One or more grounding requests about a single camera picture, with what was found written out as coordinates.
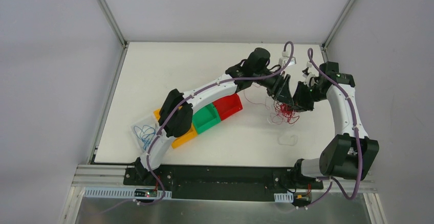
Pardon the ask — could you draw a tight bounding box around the red plastic bin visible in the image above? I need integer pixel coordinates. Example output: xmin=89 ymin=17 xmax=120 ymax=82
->
xmin=212 ymin=94 xmax=243 ymax=121

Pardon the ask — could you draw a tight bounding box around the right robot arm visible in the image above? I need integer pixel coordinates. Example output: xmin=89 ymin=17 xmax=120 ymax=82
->
xmin=290 ymin=62 xmax=379 ymax=188

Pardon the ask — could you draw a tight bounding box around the yellow plastic bin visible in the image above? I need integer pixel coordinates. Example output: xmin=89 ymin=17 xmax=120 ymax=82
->
xmin=153 ymin=109 xmax=198 ymax=149

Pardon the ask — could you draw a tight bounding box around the clear plastic bin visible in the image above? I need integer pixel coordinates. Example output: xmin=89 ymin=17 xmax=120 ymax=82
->
xmin=131 ymin=115 xmax=159 ymax=152

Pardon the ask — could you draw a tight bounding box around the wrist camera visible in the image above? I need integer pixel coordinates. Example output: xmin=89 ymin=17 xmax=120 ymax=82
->
xmin=302 ymin=67 xmax=317 ymax=87
xmin=278 ymin=56 xmax=296 ymax=68

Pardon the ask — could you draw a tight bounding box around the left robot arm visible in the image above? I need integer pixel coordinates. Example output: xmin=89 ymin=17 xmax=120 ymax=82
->
xmin=133 ymin=46 xmax=294 ymax=185

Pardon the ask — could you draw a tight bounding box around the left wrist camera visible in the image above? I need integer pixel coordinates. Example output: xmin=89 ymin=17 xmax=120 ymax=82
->
xmin=278 ymin=56 xmax=296 ymax=68

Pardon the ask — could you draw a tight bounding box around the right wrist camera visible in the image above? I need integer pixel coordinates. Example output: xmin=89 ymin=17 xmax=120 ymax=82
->
xmin=302 ymin=67 xmax=317 ymax=87

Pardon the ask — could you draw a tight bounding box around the green plastic bin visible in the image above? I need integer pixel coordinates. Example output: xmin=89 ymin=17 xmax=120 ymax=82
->
xmin=192 ymin=103 xmax=221 ymax=134

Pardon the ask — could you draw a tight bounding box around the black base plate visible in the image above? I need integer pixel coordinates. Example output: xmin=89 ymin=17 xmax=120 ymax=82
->
xmin=123 ymin=163 xmax=323 ymax=201

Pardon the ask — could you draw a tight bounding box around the blue cable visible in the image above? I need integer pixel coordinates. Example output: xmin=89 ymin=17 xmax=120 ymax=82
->
xmin=133 ymin=125 xmax=157 ymax=152

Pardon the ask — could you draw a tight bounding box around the white cable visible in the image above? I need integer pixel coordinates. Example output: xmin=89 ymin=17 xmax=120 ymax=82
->
xmin=269 ymin=112 xmax=299 ymax=146

